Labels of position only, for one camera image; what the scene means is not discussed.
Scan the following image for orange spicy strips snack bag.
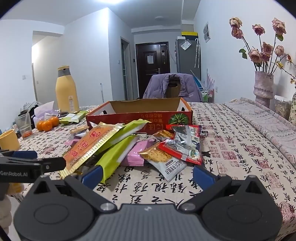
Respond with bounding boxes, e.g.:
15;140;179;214
59;123;124;179

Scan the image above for oat crisps snack packet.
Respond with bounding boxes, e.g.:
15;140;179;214
139;143;187;182

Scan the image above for red silver snack bag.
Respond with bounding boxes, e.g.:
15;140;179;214
158;125;203;166

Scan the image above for pink snack bag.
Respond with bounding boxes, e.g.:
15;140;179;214
120;139;157;167

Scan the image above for long green snack pack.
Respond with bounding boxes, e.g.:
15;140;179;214
94;119;150;155

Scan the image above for yellow cup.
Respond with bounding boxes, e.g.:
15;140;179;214
0;129;20;151

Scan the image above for clear plastic cup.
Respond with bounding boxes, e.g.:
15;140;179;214
15;114;33;139

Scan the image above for orange mandarin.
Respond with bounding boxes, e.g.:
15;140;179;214
42;120;53;132
49;116;59;128

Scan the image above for purple tissue paper bag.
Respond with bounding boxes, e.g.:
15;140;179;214
33;101;58;125

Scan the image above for small green snack bar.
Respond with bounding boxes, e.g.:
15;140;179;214
59;113;80;125
70;110;88;123

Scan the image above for yellow thermos bottle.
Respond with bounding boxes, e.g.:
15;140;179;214
55;65;80;113

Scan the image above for orange cardboard pumpkin box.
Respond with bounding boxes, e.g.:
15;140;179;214
86;97;193;134

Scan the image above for folded pink quilt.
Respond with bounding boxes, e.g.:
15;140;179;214
224;97;296;166

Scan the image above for wooden chair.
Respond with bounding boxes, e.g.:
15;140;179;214
166;80;181;98

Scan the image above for purple down jacket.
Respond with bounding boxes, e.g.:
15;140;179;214
143;73;202;102

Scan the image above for floral spotted vase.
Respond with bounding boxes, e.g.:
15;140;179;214
288;92;296;126

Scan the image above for pink textured vase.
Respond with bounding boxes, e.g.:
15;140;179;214
253;71;274;108

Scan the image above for grey refrigerator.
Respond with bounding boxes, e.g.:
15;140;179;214
175;39;201;78

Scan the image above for dark entrance door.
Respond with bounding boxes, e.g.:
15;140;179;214
135;42;170;99

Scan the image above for dried pink roses bouquet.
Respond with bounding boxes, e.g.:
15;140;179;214
229;17;295;84

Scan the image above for yellow box on refrigerator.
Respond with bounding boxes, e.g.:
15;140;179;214
181;31;198;38

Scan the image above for wall electrical panel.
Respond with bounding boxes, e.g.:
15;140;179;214
203;22;211;43

